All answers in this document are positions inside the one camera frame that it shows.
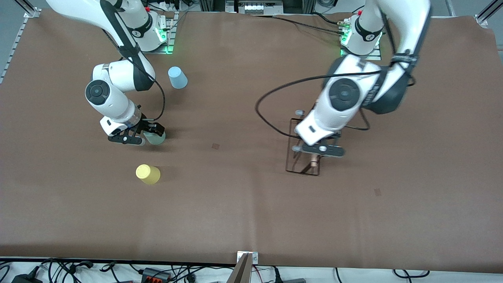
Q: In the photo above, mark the pale green plastic cup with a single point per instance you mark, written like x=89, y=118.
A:
x=155, y=139

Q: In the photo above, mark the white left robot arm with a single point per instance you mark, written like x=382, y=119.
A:
x=330, y=122

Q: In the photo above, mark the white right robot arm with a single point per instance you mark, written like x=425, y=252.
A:
x=114, y=104

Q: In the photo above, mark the yellow plastic cup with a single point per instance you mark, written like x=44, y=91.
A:
x=148, y=174

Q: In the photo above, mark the light blue plastic cup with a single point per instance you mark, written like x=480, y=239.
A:
x=177, y=78

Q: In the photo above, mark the white power strip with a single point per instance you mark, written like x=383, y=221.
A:
x=169, y=4

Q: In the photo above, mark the brown table cover sheet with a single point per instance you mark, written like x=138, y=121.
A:
x=251, y=220

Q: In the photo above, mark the black orange power brick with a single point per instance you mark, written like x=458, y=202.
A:
x=155, y=274

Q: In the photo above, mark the aluminium extrusion bar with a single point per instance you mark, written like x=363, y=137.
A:
x=27, y=8
x=489, y=12

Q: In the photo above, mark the grey aluminium profile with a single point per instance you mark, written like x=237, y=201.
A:
x=240, y=273

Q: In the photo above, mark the black power plug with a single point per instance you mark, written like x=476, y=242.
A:
x=278, y=275

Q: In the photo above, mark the black power adapter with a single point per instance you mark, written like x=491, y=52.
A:
x=25, y=279

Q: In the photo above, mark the grey flat box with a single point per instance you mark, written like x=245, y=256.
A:
x=294, y=280

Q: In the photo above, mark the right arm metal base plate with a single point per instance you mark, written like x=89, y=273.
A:
x=171, y=35

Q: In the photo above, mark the slotted aluminium side rail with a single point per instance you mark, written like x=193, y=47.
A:
x=15, y=43

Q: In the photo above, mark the small metal corner bracket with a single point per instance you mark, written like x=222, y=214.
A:
x=254, y=258

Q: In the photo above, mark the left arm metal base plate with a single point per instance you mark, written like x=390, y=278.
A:
x=378, y=53

